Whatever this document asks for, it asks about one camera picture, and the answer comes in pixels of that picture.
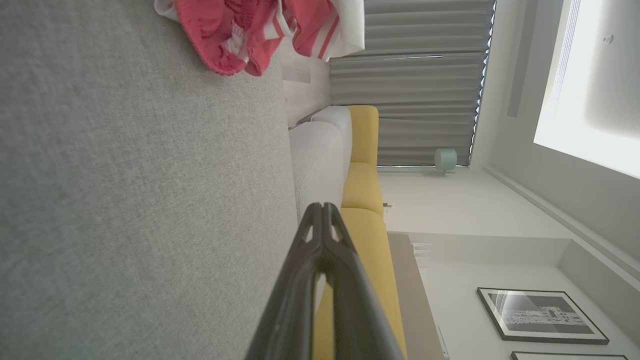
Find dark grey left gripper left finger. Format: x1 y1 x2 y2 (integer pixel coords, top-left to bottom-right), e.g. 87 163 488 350
245 202 327 360

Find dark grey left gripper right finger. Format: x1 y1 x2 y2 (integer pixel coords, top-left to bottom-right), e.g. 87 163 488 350
322 202 406 360

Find red white-striped shorts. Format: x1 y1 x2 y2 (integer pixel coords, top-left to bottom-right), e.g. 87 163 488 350
154 0 287 77

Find red white basketball jersey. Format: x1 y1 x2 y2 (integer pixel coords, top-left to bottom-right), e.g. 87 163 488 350
278 0 366 63

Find yellow sofa back cushion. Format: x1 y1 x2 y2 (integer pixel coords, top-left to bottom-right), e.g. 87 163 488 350
312 207 408 360
341 162 385 219
347 105 380 166

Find beige ledge behind sofa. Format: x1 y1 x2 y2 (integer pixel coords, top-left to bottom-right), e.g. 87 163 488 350
387 232 447 360

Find light grey sofa cushion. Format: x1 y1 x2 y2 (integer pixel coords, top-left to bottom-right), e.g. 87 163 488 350
288 105 354 236

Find mint green lamp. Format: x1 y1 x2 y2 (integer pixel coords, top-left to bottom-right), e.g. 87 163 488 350
433 148 458 175

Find black framed picture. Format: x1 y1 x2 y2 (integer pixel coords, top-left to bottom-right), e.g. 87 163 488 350
476 287 610 346
511 351 629 360

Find grey window blinds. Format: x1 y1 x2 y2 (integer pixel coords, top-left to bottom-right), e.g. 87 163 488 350
328 0 497 168

